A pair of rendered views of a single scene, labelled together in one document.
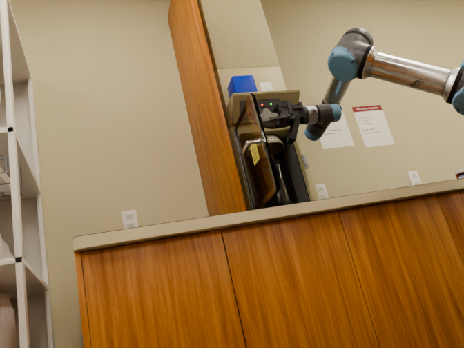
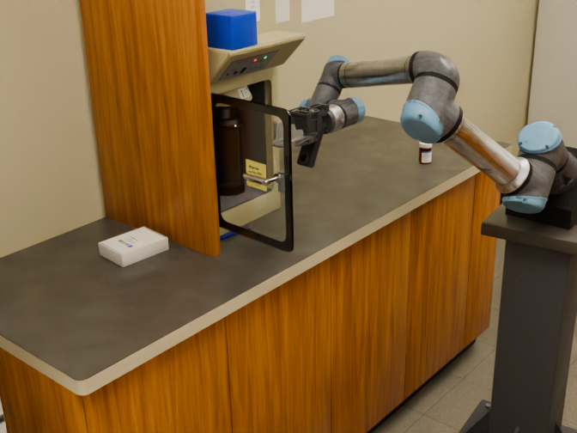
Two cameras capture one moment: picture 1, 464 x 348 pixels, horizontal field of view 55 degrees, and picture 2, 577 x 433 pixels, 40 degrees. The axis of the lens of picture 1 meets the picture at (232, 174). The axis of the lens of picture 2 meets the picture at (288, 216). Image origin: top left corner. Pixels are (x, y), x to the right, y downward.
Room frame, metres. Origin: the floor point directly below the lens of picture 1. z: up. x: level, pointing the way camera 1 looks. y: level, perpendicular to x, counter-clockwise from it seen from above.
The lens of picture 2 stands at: (-0.19, 0.85, 1.93)
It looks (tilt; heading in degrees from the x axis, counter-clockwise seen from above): 23 degrees down; 330
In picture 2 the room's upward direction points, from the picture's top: 1 degrees counter-clockwise
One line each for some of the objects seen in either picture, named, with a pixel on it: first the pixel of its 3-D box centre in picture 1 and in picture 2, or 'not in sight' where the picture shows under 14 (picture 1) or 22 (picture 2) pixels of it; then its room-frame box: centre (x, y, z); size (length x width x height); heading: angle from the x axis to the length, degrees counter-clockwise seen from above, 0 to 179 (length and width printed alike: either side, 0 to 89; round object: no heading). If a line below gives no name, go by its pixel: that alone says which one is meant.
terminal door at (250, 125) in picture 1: (253, 155); (250, 172); (1.64, -0.10, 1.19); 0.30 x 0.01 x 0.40; 17
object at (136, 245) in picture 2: not in sight; (133, 246); (1.84, 0.18, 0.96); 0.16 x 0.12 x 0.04; 104
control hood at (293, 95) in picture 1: (265, 107); (255, 58); (1.79, -0.21, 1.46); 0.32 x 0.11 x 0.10; 109
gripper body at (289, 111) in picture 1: (289, 114); (311, 123); (1.60, -0.28, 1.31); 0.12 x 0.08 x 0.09; 109
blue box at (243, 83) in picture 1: (242, 90); (231, 28); (1.76, -0.13, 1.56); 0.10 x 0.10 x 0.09; 19
